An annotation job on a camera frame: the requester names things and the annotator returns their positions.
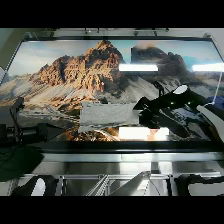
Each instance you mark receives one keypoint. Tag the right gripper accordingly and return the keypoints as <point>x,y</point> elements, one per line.
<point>146,103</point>

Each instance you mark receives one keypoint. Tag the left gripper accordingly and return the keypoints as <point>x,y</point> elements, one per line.
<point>51,131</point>

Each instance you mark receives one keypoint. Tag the grey sweatshirt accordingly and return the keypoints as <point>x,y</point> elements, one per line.
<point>108,113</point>

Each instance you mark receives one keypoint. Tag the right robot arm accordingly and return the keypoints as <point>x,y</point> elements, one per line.
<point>186,98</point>

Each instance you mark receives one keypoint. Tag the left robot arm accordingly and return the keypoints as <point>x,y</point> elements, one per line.
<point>20,133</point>

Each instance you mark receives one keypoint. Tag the dark green garment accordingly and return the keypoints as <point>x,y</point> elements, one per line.
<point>18,163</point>

